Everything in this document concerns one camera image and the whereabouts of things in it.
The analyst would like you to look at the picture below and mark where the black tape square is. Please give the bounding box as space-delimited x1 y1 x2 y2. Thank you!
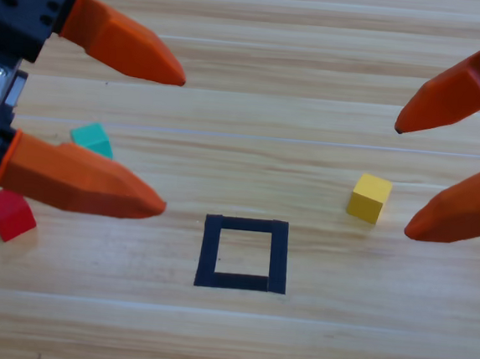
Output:
193 212 292 296

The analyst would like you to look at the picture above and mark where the yellow wooden block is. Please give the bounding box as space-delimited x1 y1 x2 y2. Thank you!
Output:
345 172 394 226

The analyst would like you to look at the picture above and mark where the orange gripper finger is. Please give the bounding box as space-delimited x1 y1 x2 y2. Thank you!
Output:
0 126 173 224
56 0 194 88
394 36 480 141
402 156 480 248

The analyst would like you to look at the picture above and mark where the red wooden block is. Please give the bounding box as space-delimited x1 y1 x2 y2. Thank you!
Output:
0 190 40 245

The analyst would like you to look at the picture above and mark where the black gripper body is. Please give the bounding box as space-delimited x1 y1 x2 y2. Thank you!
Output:
0 0 78 192

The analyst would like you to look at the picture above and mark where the green wooden block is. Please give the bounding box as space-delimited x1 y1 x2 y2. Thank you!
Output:
68 121 116 160

